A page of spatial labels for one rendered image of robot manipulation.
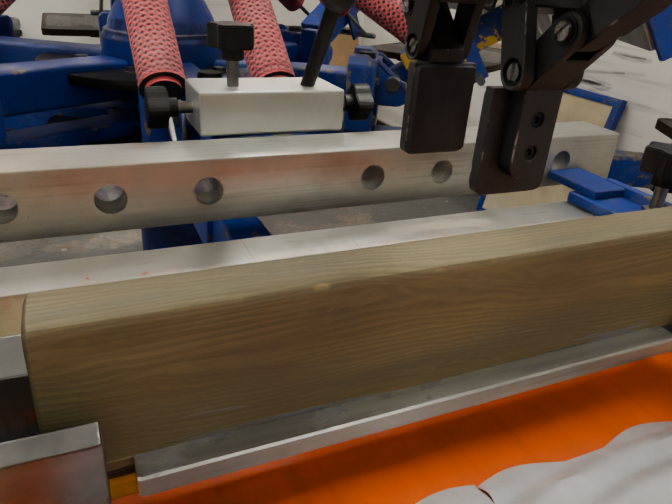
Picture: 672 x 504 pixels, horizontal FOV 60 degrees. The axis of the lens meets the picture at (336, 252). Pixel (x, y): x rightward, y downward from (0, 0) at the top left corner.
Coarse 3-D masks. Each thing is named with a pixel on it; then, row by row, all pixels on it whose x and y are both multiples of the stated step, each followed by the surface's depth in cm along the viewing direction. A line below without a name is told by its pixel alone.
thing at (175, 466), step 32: (576, 352) 31; (608, 352) 31; (640, 352) 32; (448, 384) 28; (480, 384) 28; (512, 384) 29; (544, 384) 30; (320, 416) 25; (352, 416) 26; (384, 416) 26; (416, 416) 27; (192, 448) 23; (224, 448) 23; (256, 448) 24; (288, 448) 24; (160, 480) 22; (192, 480) 23
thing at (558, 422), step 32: (576, 384) 35; (608, 384) 35; (640, 384) 36; (448, 416) 32; (480, 416) 32; (512, 416) 32; (544, 416) 32; (576, 416) 33; (608, 416) 33; (640, 416) 33; (448, 448) 30; (480, 448) 30; (512, 448) 30; (544, 448) 30; (576, 448) 30; (480, 480) 28
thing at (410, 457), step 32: (320, 448) 29; (352, 448) 29; (384, 448) 29; (416, 448) 30; (224, 480) 27; (256, 480) 27; (288, 480) 27; (320, 480) 27; (352, 480) 27; (384, 480) 28; (416, 480) 28; (448, 480) 28
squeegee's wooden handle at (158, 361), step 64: (320, 256) 25; (384, 256) 25; (448, 256) 26; (512, 256) 27; (576, 256) 28; (640, 256) 31; (64, 320) 20; (128, 320) 20; (192, 320) 21; (256, 320) 22; (320, 320) 24; (384, 320) 25; (448, 320) 27; (512, 320) 29; (576, 320) 31; (640, 320) 33; (64, 384) 20; (128, 384) 21; (192, 384) 22; (256, 384) 24; (320, 384) 25; (384, 384) 27; (128, 448) 23
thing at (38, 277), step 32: (384, 224) 46; (416, 224) 46; (448, 224) 47; (480, 224) 47; (512, 224) 48; (96, 256) 38; (128, 256) 38; (160, 256) 39; (192, 256) 39; (224, 256) 39; (256, 256) 40; (288, 256) 40; (0, 288) 34; (32, 288) 34; (0, 320) 34
